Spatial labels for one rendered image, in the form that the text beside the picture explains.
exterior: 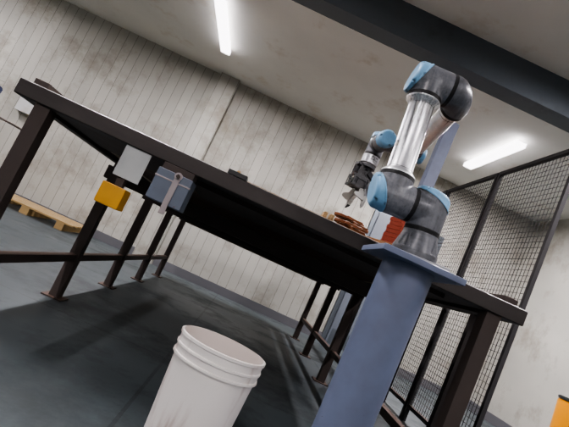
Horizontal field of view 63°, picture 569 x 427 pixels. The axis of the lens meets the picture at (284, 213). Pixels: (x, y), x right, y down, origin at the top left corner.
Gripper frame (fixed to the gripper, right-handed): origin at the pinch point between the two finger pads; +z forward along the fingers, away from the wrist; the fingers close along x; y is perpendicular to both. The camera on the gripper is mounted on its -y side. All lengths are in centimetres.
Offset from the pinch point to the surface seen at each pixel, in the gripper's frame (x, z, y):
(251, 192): 15, 16, 47
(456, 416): 40, 59, -53
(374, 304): 55, 35, 5
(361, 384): 59, 58, 2
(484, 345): 40, 31, -53
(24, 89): -7, 16, 134
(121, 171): 3, 29, 92
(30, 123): -7, 27, 127
